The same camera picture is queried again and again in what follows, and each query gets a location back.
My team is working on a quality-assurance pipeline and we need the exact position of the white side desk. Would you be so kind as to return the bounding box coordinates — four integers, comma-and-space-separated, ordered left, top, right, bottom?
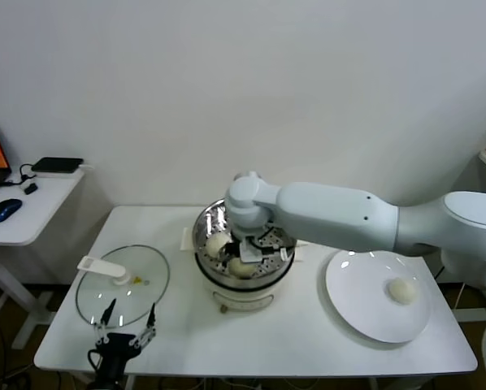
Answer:
0, 164, 96, 350

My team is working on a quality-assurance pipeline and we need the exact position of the steel steamer pot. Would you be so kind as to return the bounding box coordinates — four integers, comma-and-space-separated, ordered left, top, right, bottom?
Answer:
180, 227, 309, 314

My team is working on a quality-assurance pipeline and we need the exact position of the glass lid with white handle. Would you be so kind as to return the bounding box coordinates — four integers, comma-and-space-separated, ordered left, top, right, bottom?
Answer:
75, 243, 171, 329

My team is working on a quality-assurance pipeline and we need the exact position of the thin black cable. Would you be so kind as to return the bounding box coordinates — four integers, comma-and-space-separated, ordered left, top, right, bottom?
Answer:
1, 163, 39, 188

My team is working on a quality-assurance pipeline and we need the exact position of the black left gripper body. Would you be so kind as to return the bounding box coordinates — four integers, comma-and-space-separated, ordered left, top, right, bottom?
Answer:
96, 332, 142, 385

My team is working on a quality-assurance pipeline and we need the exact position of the white steamed baozi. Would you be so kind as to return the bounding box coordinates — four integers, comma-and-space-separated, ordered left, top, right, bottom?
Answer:
228, 258, 257, 280
386, 277, 418, 306
205, 233, 232, 259

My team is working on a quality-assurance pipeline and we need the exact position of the perforated steel steamer basket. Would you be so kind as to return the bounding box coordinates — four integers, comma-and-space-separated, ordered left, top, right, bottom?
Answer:
192, 198, 297, 290

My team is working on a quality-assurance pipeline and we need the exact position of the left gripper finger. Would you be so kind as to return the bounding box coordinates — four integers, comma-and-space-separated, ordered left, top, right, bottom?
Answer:
93, 298, 117, 347
129, 301, 158, 347

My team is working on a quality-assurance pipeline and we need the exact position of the white round plate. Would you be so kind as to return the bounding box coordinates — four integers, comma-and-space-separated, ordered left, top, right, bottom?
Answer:
325, 248, 433, 345

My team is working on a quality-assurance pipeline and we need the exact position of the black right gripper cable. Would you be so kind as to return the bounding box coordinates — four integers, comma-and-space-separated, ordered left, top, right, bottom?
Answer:
253, 227, 283, 253

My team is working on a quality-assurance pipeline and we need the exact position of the flat black box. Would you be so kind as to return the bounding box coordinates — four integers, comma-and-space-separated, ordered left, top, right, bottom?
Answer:
31, 157, 85, 175

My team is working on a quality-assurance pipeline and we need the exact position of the blue computer mouse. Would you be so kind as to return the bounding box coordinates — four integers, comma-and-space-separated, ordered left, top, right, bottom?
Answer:
0, 198, 24, 223

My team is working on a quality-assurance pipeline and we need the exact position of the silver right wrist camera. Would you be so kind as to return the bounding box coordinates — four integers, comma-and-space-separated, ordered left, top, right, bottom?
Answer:
238, 238, 268, 263

